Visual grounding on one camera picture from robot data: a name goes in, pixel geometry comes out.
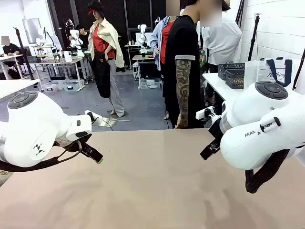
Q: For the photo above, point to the person's tattooed right forearm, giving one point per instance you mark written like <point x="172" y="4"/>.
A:
<point x="183" y="100"/>

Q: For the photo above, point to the grey background desk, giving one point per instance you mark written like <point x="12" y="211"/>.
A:
<point x="62" y="62"/>

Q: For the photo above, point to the black slanted pole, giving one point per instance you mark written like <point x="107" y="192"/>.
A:
<point x="299" y="69"/>

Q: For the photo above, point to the white side table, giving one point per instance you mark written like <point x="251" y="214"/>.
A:
<point x="216" y="83"/>

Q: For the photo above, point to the clear storage bin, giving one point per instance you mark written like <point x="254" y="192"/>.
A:
<point x="72" y="86"/>
<point x="53" y="86"/>
<point x="150" y="84"/>

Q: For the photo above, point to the person's right hand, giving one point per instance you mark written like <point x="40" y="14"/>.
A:
<point x="181" y="122"/>

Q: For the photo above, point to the mannequin with blue shirt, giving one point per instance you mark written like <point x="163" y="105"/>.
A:
<point x="159" y="40"/>

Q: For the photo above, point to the seated person in black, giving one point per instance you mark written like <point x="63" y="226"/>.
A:
<point x="10" y="51"/>

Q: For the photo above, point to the standing person in black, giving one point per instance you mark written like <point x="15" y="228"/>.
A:
<point x="84" y="38"/>

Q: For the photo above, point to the white table with white leg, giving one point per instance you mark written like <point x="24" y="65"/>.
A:
<point x="14" y="87"/>

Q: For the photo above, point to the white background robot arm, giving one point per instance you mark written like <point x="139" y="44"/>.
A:
<point x="75" y="39"/>
<point x="143" y="38"/>

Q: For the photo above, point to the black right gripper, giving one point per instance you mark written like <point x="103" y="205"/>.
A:
<point x="217" y="131"/>

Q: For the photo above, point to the person in black t-shirt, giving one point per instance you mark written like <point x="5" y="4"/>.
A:
<point x="183" y="35"/>

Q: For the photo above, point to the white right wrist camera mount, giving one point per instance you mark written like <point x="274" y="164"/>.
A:
<point x="205" y="114"/>

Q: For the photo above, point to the mannequin with cream jacket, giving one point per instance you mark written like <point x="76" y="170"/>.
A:
<point x="104" y="47"/>

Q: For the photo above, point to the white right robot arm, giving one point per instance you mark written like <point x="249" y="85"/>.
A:
<point x="257" y="114"/>

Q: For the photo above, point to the metal mannequin base plate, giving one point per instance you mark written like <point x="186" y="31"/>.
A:
<point x="107" y="122"/>

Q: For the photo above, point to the black tripod stand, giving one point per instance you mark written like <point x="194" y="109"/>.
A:
<point x="25" y="57"/>

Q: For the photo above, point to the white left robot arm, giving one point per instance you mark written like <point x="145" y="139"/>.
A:
<point x="35" y="124"/>

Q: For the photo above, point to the translucent white shopping bag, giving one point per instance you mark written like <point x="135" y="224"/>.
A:
<point x="262" y="71"/>

